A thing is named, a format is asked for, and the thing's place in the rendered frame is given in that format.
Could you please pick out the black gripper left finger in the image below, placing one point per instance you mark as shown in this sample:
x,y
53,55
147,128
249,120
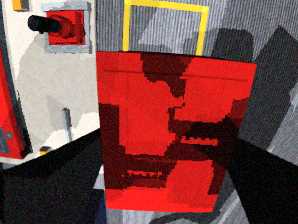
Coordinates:
x,y
53,188

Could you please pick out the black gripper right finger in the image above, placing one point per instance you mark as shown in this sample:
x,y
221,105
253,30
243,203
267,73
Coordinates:
x,y
266,184

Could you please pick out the yellow tape outline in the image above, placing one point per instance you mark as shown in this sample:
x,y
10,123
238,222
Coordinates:
x,y
161,3

